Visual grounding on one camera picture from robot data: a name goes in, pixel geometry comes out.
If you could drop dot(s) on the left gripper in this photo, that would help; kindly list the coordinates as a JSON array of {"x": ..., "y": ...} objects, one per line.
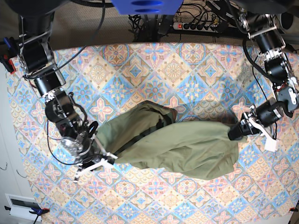
[{"x": 259, "y": 120}]

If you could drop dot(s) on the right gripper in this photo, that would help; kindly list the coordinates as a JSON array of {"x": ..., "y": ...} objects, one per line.
[{"x": 88, "y": 152}]

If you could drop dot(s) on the green t-shirt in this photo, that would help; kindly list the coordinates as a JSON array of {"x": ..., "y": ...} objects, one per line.
[{"x": 148, "y": 136}]

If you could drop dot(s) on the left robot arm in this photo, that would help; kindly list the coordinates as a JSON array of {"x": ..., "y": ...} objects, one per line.
[{"x": 262, "y": 29}]

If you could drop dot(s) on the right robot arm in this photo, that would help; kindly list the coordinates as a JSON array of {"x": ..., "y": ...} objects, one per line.
[{"x": 32, "y": 48}]

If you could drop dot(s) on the patterned tablecloth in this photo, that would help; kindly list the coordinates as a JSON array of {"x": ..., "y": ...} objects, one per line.
[{"x": 201, "y": 81}]

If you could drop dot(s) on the blue clamp lower left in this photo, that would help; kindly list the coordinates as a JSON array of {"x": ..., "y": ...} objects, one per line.
[{"x": 37, "y": 211}]

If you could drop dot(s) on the blue clamp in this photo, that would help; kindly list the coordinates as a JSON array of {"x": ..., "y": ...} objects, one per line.
[
  {"x": 9, "y": 53},
  {"x": 37, "y": 211}
]

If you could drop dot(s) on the red clamp lower right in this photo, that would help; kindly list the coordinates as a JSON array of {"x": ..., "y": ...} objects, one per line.
[{"x": 295, "y": 209}]

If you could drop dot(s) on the white power strip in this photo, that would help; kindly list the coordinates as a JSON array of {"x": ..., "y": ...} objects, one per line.
[{"x": 193, "y": 27}]

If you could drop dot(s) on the blue clamp upper left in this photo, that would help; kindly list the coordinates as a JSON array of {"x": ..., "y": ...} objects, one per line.
[{"x": 9, "y": 53}]

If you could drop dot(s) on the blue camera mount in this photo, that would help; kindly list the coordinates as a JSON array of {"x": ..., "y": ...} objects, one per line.
[{"x": 166, "y": 7}]

